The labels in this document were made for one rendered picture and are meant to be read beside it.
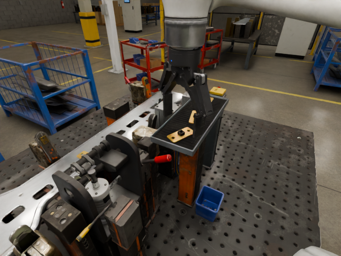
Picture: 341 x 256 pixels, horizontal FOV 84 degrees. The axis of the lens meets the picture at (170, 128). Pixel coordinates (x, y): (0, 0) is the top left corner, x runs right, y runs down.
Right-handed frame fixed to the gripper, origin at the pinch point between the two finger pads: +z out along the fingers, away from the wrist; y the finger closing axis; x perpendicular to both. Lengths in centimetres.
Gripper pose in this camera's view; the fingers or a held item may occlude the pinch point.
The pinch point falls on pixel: (181, 121)
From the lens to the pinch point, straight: 54.9
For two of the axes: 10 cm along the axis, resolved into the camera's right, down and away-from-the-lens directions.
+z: 0.0, 8.2, 5.7
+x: -8.0, 3.3, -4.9
